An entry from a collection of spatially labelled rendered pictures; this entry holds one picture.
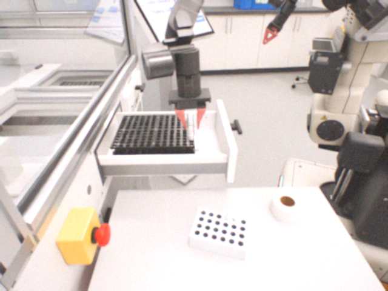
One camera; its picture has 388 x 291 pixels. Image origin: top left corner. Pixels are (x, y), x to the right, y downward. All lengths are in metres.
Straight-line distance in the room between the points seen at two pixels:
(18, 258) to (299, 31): 4.11
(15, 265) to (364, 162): 1.12
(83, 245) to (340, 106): 1.01
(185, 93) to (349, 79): 0.75
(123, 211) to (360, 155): 0.90
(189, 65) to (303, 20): 3.71
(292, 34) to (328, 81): 3.11
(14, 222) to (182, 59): 0.41
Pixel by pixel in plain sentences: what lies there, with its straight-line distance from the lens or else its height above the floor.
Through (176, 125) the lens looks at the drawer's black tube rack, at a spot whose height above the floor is 0.90.
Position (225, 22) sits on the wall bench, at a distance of 3.77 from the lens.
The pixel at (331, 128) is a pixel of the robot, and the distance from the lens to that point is 1.19.
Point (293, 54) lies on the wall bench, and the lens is 4.26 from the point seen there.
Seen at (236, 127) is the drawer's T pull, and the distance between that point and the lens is 0.71.
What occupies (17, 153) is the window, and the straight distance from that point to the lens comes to 0.41.
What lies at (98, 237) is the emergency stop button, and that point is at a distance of 0.48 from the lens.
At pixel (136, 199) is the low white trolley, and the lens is 0.70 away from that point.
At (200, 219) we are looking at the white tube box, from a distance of 0.61.
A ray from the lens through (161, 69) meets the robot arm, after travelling 0.54.
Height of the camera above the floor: 1.26
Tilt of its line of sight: 33 degrees down
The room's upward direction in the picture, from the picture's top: straight up
